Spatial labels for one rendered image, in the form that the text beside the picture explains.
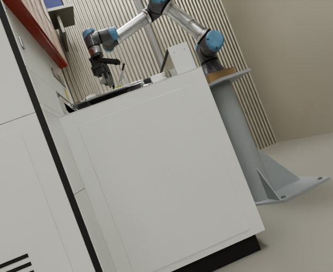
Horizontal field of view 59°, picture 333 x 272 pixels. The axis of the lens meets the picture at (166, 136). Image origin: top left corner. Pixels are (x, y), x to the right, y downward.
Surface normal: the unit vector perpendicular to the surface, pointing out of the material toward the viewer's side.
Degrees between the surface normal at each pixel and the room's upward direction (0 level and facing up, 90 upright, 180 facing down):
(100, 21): 90
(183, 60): 90
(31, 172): 90
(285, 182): 90
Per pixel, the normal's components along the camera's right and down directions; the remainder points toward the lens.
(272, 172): 0.25, -0.12
